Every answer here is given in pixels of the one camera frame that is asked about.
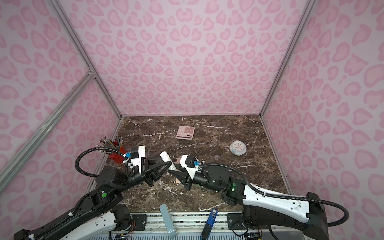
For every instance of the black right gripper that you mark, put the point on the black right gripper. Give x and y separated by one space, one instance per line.
184 179

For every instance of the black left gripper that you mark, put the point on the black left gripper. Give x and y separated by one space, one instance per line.
153 173

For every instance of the white glue stick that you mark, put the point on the white glue stick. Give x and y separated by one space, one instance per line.
166 158

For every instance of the beige envelope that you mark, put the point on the beige envelope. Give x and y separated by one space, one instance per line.
177 162

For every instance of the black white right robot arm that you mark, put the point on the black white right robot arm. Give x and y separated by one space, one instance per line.
309 214

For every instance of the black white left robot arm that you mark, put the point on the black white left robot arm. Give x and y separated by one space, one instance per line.
111 183

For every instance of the red pencil cup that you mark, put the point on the red pencil cup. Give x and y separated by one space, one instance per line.
118 158

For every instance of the pink calculator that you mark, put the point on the pink calculator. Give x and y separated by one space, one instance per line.
185 133

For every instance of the light blue stapler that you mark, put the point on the light blue stapler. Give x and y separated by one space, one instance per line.
167 218

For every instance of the blue utility knife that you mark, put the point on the blue utility knife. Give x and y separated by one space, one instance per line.
209 224

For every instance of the coloured pencils bundle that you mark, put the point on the coloured pencils bundle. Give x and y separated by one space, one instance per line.
106 142

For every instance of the white round clock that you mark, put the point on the white round clock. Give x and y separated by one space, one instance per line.
238 148

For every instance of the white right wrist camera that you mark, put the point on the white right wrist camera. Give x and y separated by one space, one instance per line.
191 164

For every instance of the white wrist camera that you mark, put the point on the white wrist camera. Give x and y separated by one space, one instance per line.
134 159
191 164

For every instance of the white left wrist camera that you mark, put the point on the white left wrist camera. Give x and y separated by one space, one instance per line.
134 159

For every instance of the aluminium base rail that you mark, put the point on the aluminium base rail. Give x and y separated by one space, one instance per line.
181 226

